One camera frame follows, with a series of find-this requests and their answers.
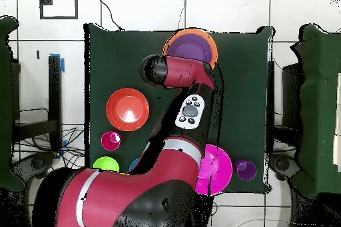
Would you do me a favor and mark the purple bowl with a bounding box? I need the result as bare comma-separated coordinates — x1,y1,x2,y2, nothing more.
167,33,214,64

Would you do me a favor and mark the pink bowl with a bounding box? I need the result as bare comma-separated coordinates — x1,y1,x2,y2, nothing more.
194,144,233,196

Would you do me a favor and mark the orange bowl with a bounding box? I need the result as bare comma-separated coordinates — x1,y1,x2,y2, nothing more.
162,27,218,70

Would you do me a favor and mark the red-orange bowl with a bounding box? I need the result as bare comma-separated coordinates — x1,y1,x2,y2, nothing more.
105,87,151,132

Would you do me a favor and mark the small blue bowl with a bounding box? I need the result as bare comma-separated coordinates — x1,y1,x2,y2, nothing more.
129,157,141,172

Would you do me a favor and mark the crimson cup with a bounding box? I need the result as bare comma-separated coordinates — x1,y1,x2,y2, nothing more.
100,130,122,152

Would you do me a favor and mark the dark green tablecloth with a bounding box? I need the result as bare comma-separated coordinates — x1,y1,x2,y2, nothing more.
84,23,274,193

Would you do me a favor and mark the purple cup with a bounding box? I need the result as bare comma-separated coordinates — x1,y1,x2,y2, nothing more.
234,159,258,182

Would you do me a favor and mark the blue tape strip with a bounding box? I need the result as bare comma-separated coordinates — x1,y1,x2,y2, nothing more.
49,53,65,73

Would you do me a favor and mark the black stand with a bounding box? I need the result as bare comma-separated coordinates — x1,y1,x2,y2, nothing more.
266,61,303,142
11,55,63,153

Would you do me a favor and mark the black wheeled base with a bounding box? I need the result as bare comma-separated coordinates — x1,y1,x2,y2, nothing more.
268,153,302,182
11,152,57,182

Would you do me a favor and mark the green cloth side table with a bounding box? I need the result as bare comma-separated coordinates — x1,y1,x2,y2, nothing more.
291,23,341,198
0,15,25,192

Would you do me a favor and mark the white box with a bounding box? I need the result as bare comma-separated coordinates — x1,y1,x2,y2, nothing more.
332,72,341,172

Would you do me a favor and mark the tangle of floor cables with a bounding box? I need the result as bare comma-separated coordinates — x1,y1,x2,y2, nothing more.
13,108,86,170

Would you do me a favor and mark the black floor cable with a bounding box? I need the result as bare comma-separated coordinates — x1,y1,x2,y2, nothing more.
95,0,125,32

